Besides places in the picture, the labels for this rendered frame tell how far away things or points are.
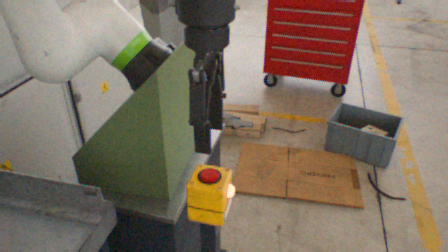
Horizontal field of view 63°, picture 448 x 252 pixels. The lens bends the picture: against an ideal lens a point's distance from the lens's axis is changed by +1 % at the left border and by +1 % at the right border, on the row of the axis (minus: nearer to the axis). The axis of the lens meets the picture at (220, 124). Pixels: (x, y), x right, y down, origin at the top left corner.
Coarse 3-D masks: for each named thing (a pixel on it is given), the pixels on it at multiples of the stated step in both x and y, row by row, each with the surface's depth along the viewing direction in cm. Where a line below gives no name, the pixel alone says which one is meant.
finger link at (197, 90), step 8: (192, 72) 57; (200, 72) 56; (192, 80) 57; (200, 80) 57; (192, 88) 58; (200, 88) 58; (192, 96) 59; (200, 96) 58; (192, 104) 59; (200, 104) 59; (192, 112) 60; (200, 112) 59; (200, 120) 60
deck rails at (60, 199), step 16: (0, 176) 77; (16, 176) 75; (32, 176) 74; (0, 192) 79; (16, 192) 78; (32, 192) 77; (48, 192) 75; (64, 192) 74; (80, 192) 73; (96, 192) 71; (16, 208) 75; (32, 208) 75; (48, 208) 75; (64, 208) 75; (80, 208) 75; (96, 208) 74; (96, 224) 72
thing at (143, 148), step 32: (192, 64) 97; (160, 96) 76; (128, 128) 82; (160, 128) 80; (192, 128) 105; (96, 160) 89; (128, 160) 87; (160, 160) 85; (128, 192) 93; (160, 192) 90
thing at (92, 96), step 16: (64, 0) 152; (128, 0) 207; (96, 64) 181; (80, 80) 170; (96, 80) 183; (112, 80) 198; (64, 96) 164; (80, 96) 171; (96, 96) 185; (112, 96) 200; (128, 96) 218; (80, 112) 173; (96, 112) 187; (112, 112) 202; (80, 128) 177; (96, 128) 189; (80, 144) 180
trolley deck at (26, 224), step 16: (0, 208) 76; (112, 208) 77; (0, 224) 72; (16, 224) 72; (32, 224) 72; (48, 224) 72; (64, 224) 72; (80, 224) 72; (112, 224) 78; (0, 240) 69; (16, 240) 69; (32, 240) 69; (48, 240) 69; (64, 240) 69; (80, 240) 69; (96, 240) 72
